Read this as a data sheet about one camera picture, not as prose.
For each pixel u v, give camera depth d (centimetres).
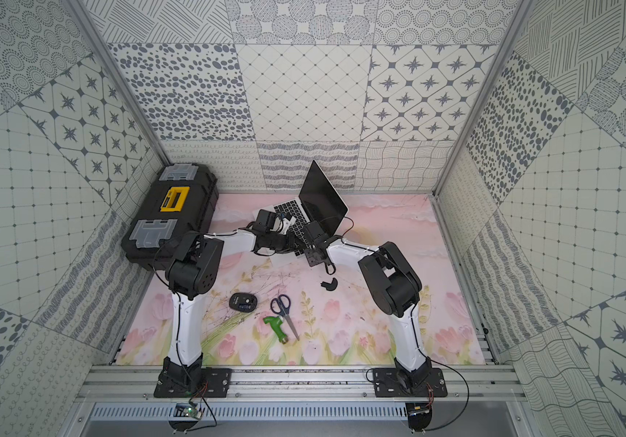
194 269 58
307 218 111
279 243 93
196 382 66
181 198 95
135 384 76
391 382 73
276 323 84
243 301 86
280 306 88
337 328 84
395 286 54
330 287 93
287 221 98
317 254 75
